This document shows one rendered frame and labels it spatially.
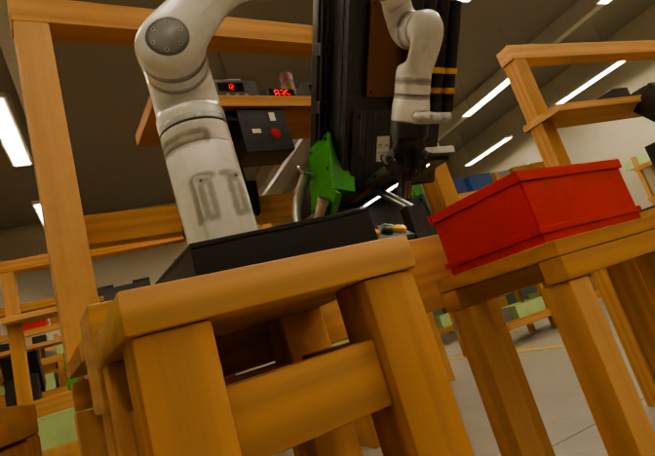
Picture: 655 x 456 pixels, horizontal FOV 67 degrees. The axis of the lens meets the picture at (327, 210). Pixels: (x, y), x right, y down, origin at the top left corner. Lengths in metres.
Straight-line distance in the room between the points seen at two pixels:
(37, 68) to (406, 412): 1.39
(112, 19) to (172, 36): 1.10
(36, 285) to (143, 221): 9.99
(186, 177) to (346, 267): 0.24
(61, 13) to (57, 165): 0.50
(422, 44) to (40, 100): 1.07
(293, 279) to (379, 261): 0.11
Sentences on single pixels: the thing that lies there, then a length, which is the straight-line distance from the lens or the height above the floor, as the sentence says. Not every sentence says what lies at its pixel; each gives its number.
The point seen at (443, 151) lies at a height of 1.11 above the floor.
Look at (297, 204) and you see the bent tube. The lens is 1.37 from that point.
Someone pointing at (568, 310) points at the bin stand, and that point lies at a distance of 0.80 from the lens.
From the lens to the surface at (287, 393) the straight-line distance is 0.50.
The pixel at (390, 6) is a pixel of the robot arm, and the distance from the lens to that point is 0.97.
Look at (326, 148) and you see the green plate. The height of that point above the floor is 1.23.
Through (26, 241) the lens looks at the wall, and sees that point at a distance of 11.78.
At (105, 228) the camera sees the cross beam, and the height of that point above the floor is 1.23.
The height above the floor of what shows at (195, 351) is 0.79.
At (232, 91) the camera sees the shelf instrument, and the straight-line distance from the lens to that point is 1.64.
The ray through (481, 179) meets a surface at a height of 2.15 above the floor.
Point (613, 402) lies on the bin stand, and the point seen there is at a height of 0.57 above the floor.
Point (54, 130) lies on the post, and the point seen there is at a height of 1.50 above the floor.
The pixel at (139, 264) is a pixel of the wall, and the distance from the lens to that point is 11.47.
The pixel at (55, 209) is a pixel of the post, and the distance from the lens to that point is 1.46.
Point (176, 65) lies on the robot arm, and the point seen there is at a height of 1.14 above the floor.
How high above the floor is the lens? 0.77
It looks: 14 degrees up
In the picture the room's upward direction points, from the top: 17 degrees counter-clockwise
